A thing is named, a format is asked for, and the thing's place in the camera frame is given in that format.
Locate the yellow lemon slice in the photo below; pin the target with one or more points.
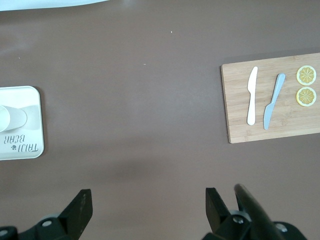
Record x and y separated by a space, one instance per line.
306 96
306 75

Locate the white plastic cup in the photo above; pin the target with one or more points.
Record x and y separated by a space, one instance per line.
12 118

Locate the wooden cutting board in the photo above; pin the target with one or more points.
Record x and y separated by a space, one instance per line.
237 135

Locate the white plastic knife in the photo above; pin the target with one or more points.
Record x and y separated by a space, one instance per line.
252 100

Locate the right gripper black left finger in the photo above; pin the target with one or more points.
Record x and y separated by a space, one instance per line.
77 212

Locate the beige bear print tray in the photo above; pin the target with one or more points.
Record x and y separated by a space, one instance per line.
22 100

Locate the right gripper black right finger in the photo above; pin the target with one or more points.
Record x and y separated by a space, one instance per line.
217 212

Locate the grey plastic knife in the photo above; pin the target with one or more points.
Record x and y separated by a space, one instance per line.
273 100

